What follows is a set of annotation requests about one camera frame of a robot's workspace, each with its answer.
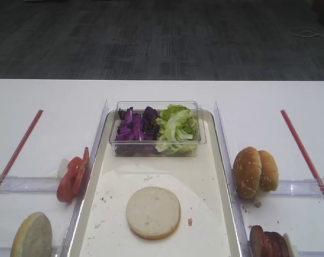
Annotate bun half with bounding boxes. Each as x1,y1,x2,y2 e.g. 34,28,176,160
10,211,52,257
126,186,181,240

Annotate green lettuce leaves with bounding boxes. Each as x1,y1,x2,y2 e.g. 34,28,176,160
155,104,199,155

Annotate rear tomato slice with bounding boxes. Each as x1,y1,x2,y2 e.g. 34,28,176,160
82,147,89,170

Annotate tomato slice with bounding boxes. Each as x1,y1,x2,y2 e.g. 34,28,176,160
72,161,87,195
82,147,89,170
57,157,82,203

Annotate middle tomato slice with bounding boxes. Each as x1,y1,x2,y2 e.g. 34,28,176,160
72,161,87,195

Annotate white tomato stopper block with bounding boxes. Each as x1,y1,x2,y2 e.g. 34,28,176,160
57,158,70,180

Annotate front tomato slice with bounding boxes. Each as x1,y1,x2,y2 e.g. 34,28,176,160
57,157,82,203

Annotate front meat patty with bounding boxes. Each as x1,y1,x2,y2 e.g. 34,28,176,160
250,225,269,257

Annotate meat patty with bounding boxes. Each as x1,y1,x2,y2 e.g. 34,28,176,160
265,231,290,257
250,225,269,257

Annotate rear meat patty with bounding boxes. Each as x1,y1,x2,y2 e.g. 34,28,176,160
265,231,290,257

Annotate clear plastic salad container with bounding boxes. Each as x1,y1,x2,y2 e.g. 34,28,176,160
109,101,207,156

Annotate shredded purple cabbage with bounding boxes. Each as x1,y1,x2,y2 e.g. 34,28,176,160
115,107,160,141

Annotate metal baking tray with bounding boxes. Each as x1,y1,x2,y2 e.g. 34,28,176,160
70,111,242,256

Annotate front sesame bun top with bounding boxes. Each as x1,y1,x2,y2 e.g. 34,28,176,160
233,147,262,199

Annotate sesame bun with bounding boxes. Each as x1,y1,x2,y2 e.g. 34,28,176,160
233,147,262,199
258,150,279,192

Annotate rear sesame bun top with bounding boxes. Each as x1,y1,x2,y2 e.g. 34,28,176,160
258,150,279,192

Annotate left red strip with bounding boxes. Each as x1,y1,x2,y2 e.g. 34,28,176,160
0,109,43,186

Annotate red strip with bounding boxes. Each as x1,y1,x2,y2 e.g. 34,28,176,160
280,110,324,196
0,109,43,186

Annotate right clear long divider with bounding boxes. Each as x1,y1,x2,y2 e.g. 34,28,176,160
214,101,252,256

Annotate right red strip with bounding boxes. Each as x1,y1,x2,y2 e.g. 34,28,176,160
280,110,324,196

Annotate white patty stopper block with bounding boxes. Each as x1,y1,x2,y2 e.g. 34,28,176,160
283,233,299,257

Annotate upper right clear rail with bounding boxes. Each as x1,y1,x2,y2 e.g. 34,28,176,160
268,178,324,198

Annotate clear rail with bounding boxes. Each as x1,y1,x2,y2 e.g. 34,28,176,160
0,175,59,193
268,178,324,198

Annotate upper left clear rail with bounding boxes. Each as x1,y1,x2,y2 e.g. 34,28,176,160
0,175,59,193

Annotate white cable on floor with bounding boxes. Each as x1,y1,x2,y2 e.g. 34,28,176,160
289,26,324,41

